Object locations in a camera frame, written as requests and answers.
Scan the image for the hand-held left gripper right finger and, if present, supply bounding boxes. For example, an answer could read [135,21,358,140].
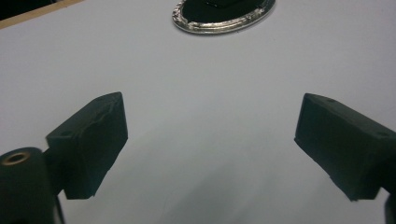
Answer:
[293,92,396,202]

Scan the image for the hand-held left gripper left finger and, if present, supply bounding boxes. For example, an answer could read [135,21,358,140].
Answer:
[45,91,129,201]

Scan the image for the oval silver picture frame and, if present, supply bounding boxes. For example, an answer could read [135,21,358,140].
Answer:
[171,0,276,35]

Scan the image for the white table cover board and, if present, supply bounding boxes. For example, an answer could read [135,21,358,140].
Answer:
[0,0,396,224]

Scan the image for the wooden table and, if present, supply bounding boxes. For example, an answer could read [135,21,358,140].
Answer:
[0,0,84,31]

